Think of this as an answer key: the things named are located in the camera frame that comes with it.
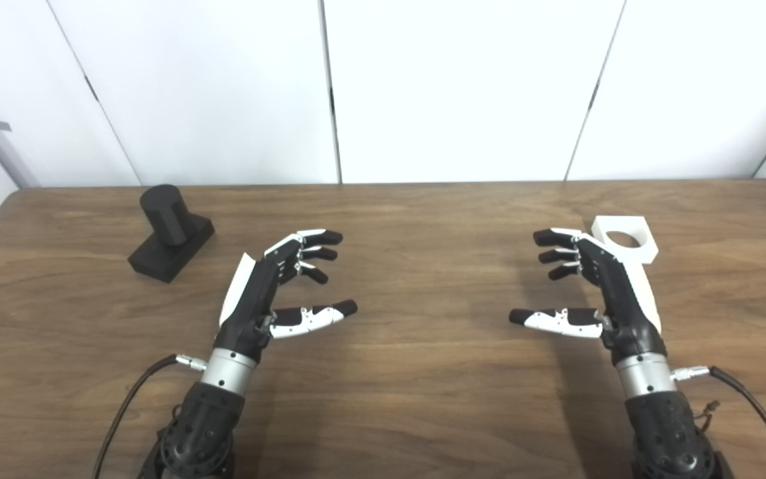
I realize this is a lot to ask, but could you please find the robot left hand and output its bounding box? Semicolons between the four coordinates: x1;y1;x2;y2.
215;229;358;363

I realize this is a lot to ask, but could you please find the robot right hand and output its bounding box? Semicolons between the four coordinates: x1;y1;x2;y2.
509;228;667;365

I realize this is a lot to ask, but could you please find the white square piece with hole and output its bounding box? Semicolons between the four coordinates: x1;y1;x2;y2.
590;216;659;265

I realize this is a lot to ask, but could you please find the black peg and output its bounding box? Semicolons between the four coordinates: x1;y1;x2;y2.
128;184;215;283

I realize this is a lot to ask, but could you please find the right wrist thin wire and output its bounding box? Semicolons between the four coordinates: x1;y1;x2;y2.
694;399;720;433

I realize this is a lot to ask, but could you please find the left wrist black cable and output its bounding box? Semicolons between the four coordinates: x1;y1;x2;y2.
92;355;207;479

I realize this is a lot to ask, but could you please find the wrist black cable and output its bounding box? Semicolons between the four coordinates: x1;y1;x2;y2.
672;365;766;479
92;355;207;479

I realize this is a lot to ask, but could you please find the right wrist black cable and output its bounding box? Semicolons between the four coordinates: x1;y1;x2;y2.
672;365;766;479

